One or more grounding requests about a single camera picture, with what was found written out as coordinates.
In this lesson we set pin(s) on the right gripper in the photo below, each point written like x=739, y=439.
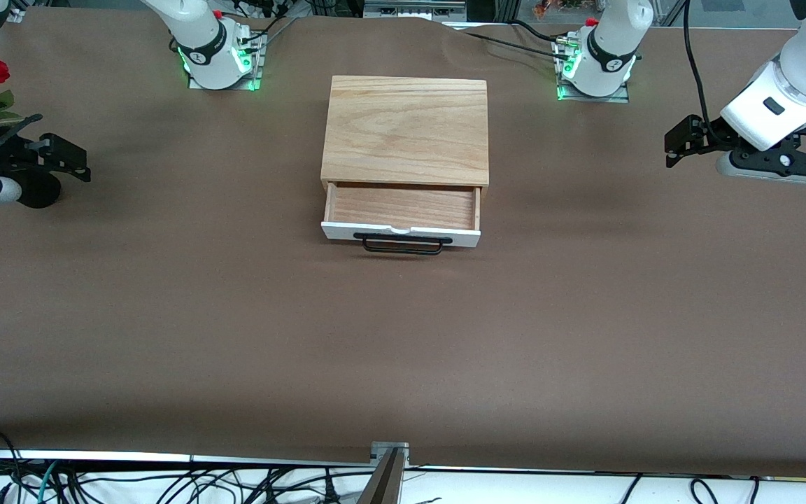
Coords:
x=17, y=150

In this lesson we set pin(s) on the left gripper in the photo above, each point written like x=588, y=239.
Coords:
x=712, y=133

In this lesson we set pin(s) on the wooden drawer with white front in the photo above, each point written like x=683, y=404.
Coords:
x=403, y=206

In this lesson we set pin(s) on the white Franka left robot arm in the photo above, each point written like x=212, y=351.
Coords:
x=613, y=42

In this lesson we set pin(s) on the white Franka right robot arm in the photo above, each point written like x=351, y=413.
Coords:
x=200, y=35

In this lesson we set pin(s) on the oak wooden drawer cabinet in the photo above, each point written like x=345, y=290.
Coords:
x=403, y=126

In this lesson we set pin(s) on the brown paper table cover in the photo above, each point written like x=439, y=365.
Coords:
x=165, y=315

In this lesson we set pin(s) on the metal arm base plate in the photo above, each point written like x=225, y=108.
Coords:
x=255, y=63
x=620, y=96

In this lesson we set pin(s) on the aluminium frame profile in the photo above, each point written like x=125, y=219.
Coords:
x=410, y=8

